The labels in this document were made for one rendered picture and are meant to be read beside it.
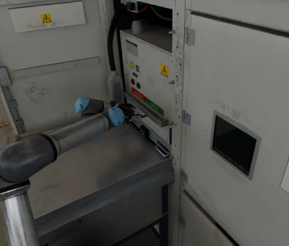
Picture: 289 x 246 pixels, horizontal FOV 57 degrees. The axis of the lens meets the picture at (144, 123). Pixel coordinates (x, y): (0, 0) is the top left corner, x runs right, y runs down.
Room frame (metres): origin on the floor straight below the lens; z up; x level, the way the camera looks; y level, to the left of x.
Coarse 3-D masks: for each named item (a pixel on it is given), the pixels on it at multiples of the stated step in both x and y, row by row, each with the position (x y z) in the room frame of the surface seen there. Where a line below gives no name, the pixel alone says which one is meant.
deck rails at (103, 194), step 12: (48, 132) 1.23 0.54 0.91; (156, 168) 0.92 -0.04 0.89; (168, 168) 0.95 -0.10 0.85; (120, 180) 0.83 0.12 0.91; (132, 180) 0.86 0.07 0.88; (144, 180) 0.88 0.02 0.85; (96, 192) 0.78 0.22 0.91; (108, 192) 0.80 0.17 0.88; (120, 192) 0.82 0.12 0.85; (72, 204) 0.72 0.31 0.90; (84, 204) 0.75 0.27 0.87; (48, 216) 0.68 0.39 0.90; (60, 216) 0.70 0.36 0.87
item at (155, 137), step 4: (140, 120) 1.28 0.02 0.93; (136, 124) 1.31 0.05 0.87; (140, 124) 1.27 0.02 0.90; (144, 124) 1.23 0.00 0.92; (148, 128) 1.19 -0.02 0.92; (152, 132) 1.16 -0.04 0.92; (152, 136) 1.16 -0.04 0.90; (156, 136) 1.12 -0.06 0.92; (152, 140) 1.16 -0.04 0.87; (156, 140) 1.12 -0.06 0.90; (160, 140) 1.09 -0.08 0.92; (160, 144) 1.09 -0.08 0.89; (164, 144) 1.06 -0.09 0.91; (168, 144) 1.04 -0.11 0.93; (164, 148) 1.06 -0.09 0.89; (168, 148) 1.03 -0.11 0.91; (168, 152) 1.03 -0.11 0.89
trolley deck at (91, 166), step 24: (96, 144) 1.18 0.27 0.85; (120, 144) 1.17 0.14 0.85; (144, 144) 1.15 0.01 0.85; (48, 168) 1.01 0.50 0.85; (72, 168) 1.00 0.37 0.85; (96, 168) 0.99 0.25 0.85; (120, 168) 0.98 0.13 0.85; (144, 168) 0.96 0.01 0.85; (48, 192) 0.85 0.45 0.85; (72, 192) 0.84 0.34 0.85; (144, 192) 0.85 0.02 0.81; (72, 216) 0.71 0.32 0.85; (96, 216) 0.73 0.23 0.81; (48, 240) 0.63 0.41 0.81
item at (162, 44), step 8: (152, 24) 1.52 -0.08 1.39; (128, 32) 1.39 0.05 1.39; (144, 32) 1.37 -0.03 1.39; (152, 32) 1.36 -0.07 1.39; (160, 32) 1.35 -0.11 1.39; (168, 32) 1.35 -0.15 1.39; (144, 40) 1.22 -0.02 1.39; (152, 40) 1.23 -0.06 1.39; (160, 40) 1.22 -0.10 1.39; (168, 40) 1.22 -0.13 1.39; (160, 48) 1.10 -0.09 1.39; (168, 48) 1.10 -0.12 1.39
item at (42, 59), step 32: (0, 0) 1.35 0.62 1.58; (32, 0) 1.39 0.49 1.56; (64, 0) 1.46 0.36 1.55; (96, 0) 1.51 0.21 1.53; (0, 32) 1.36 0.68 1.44; (32, 32) 1.40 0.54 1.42; (64, 32) 1.45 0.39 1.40; (96, 32) 1.50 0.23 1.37; (0, 64) 1.35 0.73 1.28; (32, 64) 1.39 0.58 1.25; (64, 64) 1.42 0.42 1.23; (96, 64) 1.49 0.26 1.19; (0, 96) 1.30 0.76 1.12; (32, 96) 1.38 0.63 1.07; (64, 96) 1.43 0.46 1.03; (96, 96) 1.49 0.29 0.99; (32, 128) 1.36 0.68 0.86
